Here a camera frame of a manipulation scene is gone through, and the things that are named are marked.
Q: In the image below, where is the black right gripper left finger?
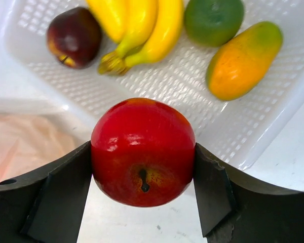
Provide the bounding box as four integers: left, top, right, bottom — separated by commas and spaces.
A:
0, 142, 92, 242

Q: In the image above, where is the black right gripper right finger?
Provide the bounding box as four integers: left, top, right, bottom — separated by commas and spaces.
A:
194, 144, 304, 242

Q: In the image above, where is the banana print plastic bag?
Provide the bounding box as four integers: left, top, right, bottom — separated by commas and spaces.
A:
0, 111, 78, 185

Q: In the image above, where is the orange green mango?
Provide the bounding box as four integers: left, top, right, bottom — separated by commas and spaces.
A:
205, 21, 283, 101

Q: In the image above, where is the green orange round fruit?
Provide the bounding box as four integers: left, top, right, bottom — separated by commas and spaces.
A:
184, 0, 245, 47

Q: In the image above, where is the yellow banana bunch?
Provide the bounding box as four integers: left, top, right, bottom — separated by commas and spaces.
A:
86, 1, 184, 75

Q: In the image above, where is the white plastic basket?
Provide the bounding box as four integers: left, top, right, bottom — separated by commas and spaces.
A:
2, 1, 304, 170

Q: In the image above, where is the dark red apple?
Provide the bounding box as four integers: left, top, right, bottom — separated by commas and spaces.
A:
46, 7, 102, 69

